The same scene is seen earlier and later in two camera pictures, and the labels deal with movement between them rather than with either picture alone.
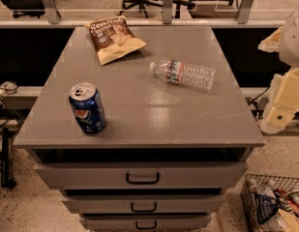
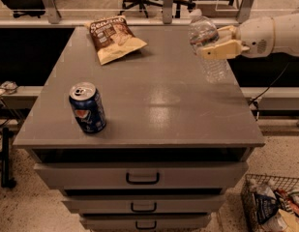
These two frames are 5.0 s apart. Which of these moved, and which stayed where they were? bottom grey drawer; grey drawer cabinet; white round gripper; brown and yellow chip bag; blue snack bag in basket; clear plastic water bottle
Moved: white round gripper; clear plastic water bottle
Stayed: blue snack bag in basket; bottom grey drawer; grey drawer cabinet; brown and yellow chip bag
